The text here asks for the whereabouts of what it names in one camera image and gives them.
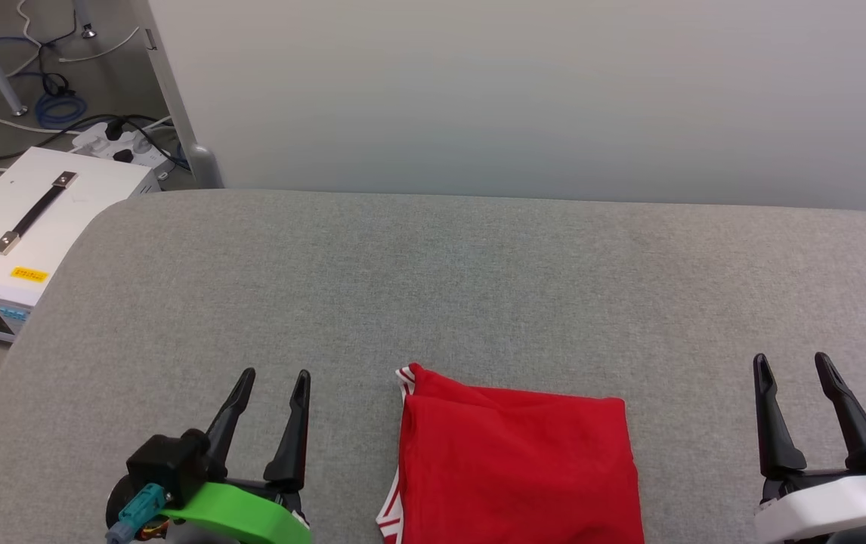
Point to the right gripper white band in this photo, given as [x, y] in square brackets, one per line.
[826, 506]

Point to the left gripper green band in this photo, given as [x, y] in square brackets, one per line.
[244, 514]

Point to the red and white jersey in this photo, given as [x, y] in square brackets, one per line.
[516, 468]

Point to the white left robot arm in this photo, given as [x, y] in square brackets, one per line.
[191, 535]

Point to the yellow warning label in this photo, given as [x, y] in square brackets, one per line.
[29, 274]

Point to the white instrument box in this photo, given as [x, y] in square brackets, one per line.
[93, 189]

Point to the white power strip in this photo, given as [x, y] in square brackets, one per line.
[100, 143]

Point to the thin grey leg with foot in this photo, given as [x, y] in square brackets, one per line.
[84, 16]

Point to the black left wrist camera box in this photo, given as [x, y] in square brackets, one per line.
[168, 457]

